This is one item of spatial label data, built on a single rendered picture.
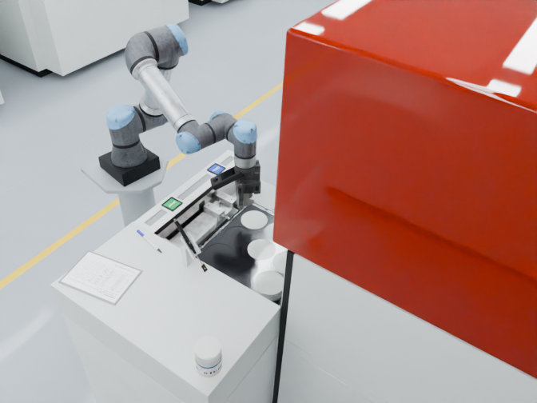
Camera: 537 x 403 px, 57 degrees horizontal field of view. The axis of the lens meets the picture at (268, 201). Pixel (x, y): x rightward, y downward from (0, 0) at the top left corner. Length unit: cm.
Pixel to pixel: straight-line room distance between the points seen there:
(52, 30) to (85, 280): 318
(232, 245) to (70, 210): 179
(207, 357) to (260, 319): 25
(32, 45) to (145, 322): 357
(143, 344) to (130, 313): 12
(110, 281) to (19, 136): 269
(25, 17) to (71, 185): 165
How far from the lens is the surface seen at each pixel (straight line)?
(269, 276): 171
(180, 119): 165
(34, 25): 477
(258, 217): 190
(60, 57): 470
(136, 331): 153
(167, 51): 184
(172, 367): 145
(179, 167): 361
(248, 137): 160
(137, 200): 231
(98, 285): 165
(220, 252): 178
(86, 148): 393
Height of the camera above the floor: 221
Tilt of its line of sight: 42 degrees down
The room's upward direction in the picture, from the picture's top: 3 degrees clockwise
